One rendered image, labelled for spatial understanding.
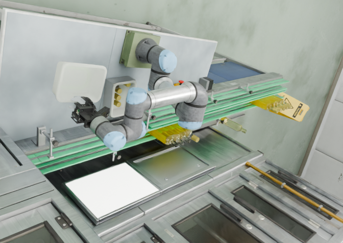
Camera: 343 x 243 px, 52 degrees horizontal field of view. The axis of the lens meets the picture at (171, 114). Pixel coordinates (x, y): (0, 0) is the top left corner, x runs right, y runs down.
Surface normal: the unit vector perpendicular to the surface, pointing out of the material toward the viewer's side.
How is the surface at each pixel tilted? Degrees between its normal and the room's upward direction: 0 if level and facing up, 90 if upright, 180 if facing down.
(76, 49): 0
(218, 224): 90
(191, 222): 90
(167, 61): 7
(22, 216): 90
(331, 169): 90
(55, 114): 0
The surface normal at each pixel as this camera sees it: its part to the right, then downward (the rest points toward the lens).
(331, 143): -0.71, 0.18
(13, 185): 0.16, -0.89
